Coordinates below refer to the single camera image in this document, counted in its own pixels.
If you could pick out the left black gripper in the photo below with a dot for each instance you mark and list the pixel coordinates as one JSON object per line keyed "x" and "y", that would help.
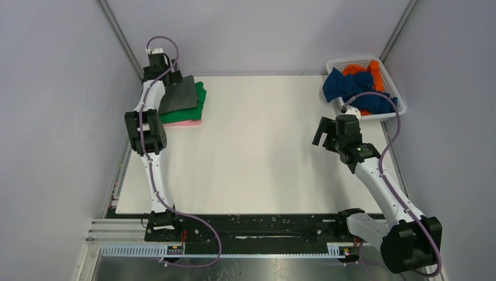
{"x": 174, "y": 76}

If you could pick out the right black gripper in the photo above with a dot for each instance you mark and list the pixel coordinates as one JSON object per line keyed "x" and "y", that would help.
{"x": 328, "y": 126}

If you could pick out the grey t-shirt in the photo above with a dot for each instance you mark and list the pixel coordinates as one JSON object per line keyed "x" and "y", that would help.
{"x": 179, "y": 96}

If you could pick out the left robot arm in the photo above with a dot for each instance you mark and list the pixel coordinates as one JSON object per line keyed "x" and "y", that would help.
{"x": 148, "y": 139}

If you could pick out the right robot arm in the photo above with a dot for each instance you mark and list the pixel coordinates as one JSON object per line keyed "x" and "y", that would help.
{"x": 408, "y": 240}

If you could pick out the blue t-shirt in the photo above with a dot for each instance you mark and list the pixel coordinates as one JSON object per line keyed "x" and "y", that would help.
{"x": 347, "y": 86}

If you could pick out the white plastic basket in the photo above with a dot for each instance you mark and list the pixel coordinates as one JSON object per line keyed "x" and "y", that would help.
{"x": 389, "y": 86}

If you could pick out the folded green t-shirt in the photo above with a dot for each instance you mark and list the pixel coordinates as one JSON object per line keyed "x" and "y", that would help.
{"x": 194, "y": 113}

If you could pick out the folded pink t-shirt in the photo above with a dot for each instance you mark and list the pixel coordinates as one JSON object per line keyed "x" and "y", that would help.
{"x": 190, "y": 122}

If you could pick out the orange t-shirt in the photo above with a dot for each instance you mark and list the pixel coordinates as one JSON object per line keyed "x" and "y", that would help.
{"x": 374, "y": 73}

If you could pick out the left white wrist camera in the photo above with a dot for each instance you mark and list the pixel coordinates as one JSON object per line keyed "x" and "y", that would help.
{"x": 158, "y": 50}

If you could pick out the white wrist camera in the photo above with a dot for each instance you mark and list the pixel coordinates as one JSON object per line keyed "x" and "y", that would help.
{"x": 351, "y": 111}
{"x": 158, "y": 50}

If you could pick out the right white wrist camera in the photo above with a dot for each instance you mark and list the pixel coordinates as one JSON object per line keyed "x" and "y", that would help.
{"x": 351, "y": 111}

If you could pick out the white slotted cable duct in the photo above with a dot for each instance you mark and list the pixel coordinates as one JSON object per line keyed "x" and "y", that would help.
{"x": 195, "y": 250}

